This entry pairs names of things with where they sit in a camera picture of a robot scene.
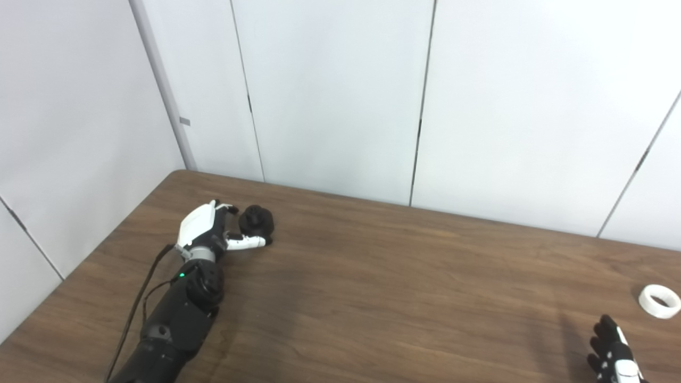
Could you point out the white and black right hand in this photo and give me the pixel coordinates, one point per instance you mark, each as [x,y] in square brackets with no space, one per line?
[612,356]

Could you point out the white and black left hand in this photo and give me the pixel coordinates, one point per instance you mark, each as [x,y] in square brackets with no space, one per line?
[196,226]

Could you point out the round black part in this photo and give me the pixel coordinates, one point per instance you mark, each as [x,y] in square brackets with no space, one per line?
[256,221]

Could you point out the grey wall corner post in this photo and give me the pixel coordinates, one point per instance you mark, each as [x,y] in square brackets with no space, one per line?
[165,90]

